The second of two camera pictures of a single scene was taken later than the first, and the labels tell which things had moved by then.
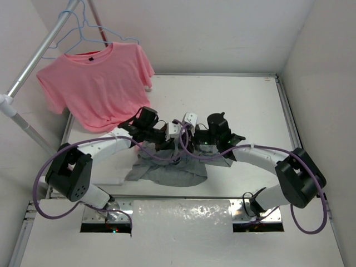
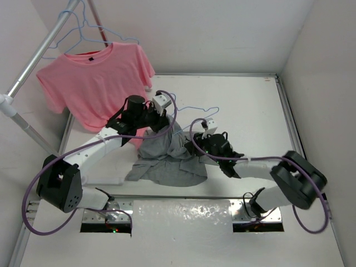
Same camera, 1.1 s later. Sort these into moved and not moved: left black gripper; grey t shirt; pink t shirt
Moved: left black gripper
Not moved: pink t shirt; grey t shirt
